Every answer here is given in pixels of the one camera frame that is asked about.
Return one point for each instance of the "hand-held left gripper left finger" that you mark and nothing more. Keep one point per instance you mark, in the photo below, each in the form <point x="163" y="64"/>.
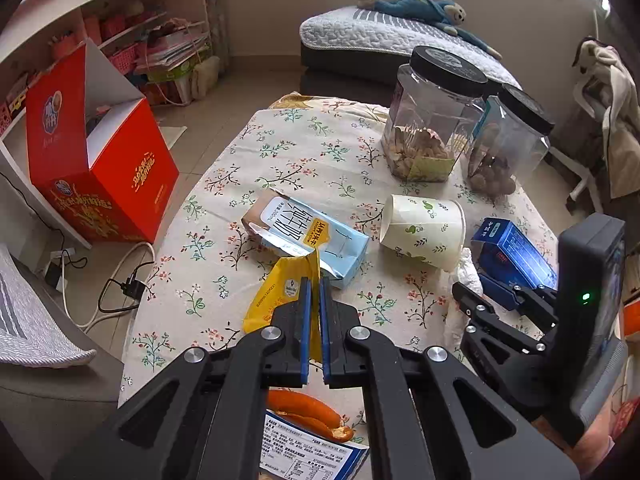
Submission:
<point x="306" y="332"/>

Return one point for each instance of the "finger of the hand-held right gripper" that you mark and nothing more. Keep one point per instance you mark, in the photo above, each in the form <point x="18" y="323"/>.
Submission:
<point x="485" y="310"/>
<point x="537" y="305"/>

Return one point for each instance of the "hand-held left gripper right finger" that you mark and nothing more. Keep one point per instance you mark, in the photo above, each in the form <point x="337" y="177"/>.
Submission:
<point x="326" y="332"/>

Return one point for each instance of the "yellow snack wrapper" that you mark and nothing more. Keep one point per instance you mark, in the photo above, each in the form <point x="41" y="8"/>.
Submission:
<point x="280" y="290"/>

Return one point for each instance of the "blue toothpaste box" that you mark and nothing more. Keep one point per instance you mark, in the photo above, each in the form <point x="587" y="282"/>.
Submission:
<point x="515" y="250"/>

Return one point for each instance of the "paper cup with green leaves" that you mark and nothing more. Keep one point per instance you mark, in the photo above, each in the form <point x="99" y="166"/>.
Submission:
<point x="425" y="230"/>

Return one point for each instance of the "red cardboard gift box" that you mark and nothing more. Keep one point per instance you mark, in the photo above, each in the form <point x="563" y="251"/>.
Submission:
<point x="125" y="185"/>

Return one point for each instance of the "crumpled white tissue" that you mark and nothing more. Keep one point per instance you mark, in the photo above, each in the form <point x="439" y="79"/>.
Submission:
<point x="467" y="272"/>

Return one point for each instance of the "orange sausage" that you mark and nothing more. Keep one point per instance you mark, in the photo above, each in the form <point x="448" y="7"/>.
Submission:
<point x="330" y="432"/>
<point x="300" y="402"/>

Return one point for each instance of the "white office chair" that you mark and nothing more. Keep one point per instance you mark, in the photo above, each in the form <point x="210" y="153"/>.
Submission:
<point x="575" y="170"/>

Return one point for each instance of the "light blue milk carton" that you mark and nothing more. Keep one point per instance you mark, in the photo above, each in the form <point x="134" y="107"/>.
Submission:
<point x="300" y="230"/>

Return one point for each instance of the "blue and white food packet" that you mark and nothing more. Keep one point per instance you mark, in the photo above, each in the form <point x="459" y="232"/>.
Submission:
<point x="310" y="460"/>

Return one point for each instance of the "clear jar of brown nuts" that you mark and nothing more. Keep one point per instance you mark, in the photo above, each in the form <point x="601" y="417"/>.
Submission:
<point x="515" y="135"/>

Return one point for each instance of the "floral tablecloth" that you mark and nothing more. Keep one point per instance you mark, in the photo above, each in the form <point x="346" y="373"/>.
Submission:
<point x="310" y="160"/>

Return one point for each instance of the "beige blanket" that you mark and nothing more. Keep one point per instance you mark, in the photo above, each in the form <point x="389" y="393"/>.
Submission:
<point x="620" y="100"/>

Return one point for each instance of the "clear jar of peanuts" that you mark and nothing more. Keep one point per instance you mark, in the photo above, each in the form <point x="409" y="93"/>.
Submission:
<point x="430" y="110"/>

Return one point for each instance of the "white power strip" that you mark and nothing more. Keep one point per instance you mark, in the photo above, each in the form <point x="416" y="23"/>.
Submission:
<point x="57" y="265"/>

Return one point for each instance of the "grey upholstered seat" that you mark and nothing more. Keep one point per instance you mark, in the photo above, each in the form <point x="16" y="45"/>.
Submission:
<point x="50" y="410"/>

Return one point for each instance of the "white tote bag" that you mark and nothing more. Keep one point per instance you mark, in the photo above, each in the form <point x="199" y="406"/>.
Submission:
<point x="206" y="77"/>

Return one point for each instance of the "grey striped cushion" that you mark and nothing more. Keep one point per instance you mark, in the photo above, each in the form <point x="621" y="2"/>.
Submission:
<point x="30" y="320"/>

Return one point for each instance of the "low bed with grey quilt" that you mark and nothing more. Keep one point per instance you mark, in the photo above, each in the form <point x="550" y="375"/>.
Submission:
<point x="360" y="30"/>

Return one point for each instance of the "blue monkey plush toy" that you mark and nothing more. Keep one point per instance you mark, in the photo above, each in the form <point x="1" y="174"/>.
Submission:
<point x="415" y="5"/>

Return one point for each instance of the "stack of picture books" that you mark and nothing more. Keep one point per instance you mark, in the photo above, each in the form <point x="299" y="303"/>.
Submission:
<point x="170" y="50"/>

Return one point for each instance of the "pink storage basket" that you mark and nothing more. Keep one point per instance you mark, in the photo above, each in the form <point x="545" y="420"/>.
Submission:
<point x="122" y="57"/>

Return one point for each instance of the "patterned grey curtain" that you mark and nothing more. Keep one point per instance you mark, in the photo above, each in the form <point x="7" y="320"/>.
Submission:
<point x="218" y="5"/>

